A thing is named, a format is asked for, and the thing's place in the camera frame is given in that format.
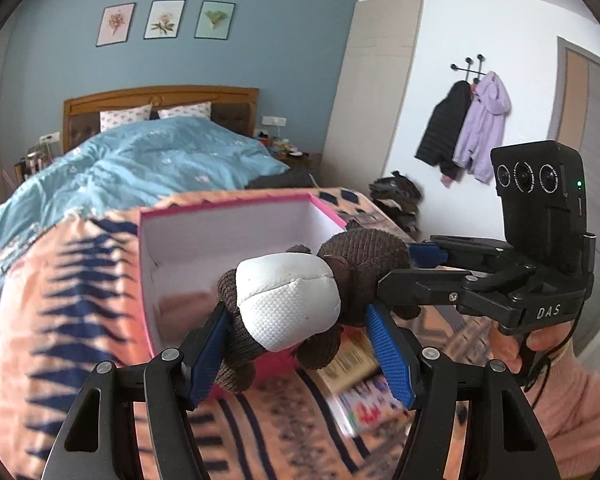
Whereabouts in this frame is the pink cardboard box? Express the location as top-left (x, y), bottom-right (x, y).
top-left (137, 195), bottom-right (348, 386)

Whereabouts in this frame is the framed pink flower picture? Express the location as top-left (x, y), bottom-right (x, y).
top-left (96, 2), bottom-right (137, 47)

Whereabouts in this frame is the blue duvet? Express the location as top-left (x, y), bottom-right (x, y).
top-left (0, 115), bottom-right (291, 281)

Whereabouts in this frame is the dark cloth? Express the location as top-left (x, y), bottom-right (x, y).
top-left (245, 167), bottom-right (316, 191)

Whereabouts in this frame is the cluttered bedside shelf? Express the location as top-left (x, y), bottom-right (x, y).
top-left (12, 142), bottom-right (56, 181)

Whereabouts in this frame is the person's right hand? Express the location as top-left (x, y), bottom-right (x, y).
top-left (490, 317), bottom-right (576, 375)

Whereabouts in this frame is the colourful printed book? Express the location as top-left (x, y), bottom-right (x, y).
top-left (330, 375), bottom-right (416, 438)

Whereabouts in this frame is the brown plush monkey white face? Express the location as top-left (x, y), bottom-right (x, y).
top-left (215, 227), bottom-right (421, 393)

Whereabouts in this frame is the wooden nightstand with clutter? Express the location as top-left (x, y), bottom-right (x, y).
top-left (255, 130), bottom-right (323, 176)

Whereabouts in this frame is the white patterned pillow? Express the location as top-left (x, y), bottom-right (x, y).
top-left (99, 106), bottom-right (153, 133)
top-left (157, 102), bottom-right (213, 121)

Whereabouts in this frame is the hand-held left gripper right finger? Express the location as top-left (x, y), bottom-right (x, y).
top-left (365, 304), bottom-right (563, 480)

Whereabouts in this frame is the framed green leaf picture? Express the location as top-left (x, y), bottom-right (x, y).
top-left (194, 1), bottom-right (237, 41)

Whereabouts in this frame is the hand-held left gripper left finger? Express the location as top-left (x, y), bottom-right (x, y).
top-left (40, 305), bottom-right (231, 480)

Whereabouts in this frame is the black wall coat rack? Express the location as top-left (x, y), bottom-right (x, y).
top-left (450, 54), bottom-right (486, 86)

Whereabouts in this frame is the wooden bed headboard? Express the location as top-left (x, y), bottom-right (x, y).
top-left (62, 86), bottom-right (261, 153)

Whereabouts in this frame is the black jacket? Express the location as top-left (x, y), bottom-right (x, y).
top-left (415, 80), bottom-right (473, 178)

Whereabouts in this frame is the yellow tissue pack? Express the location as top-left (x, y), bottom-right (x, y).
top-left (305, 330), bottom-right (381, 396)

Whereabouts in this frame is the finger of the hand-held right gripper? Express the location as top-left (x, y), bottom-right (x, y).
top-left (409, 234), bottom-right (510, 269)
top-left (377, 269), bottom-right (474, 316)

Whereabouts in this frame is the pile of dark clothes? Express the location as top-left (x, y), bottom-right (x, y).
top-left (369, 171), bottom-right (423, 241)

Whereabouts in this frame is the purple hoodie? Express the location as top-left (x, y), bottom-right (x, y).
top-left (452, 71), bottom-right (512, 185)

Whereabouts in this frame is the framed white flower picture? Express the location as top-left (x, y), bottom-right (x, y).
top-left (144, 0), bottom-right (186, 41)

